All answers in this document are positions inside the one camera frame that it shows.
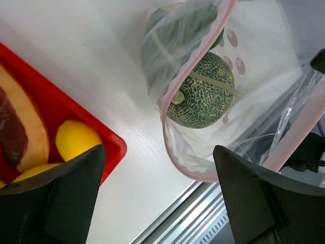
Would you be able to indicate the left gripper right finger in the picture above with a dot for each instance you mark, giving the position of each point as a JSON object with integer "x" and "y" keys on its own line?
{"x": 266, "y": 207}

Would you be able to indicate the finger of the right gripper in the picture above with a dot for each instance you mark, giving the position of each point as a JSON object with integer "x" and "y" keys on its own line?
{"x": 318, "y": 62}

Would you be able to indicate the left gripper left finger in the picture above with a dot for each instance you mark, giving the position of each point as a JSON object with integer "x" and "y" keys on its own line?
{"x": 55, "y": 206}

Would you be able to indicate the yellow mango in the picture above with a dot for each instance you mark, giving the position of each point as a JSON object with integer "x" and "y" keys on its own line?
{"x": 35, "y": 171}

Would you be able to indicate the clear zip top bag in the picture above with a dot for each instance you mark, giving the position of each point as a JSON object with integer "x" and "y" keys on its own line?
{"x": 248, "y": 75}

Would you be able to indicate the netted green melon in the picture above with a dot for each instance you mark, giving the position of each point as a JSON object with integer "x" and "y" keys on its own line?
{"x": 205, "y": 95}

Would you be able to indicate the green avocado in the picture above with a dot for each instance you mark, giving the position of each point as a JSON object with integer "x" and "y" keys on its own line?
{"x": 173, "y": 34}

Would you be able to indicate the orange yellow round fruit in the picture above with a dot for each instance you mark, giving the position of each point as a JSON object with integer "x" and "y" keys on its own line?
{"x": 74, "y": 137}

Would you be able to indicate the papaya slice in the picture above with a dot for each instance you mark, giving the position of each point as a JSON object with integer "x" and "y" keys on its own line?
{"x": 24, "y": 137}

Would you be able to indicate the red plastic tray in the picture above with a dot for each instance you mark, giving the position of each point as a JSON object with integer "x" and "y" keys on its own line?
{"x": 55, "y": 107}

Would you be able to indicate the aluminium mounting rail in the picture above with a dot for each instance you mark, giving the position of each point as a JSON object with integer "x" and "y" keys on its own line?
{"x": 196, "y": 216}

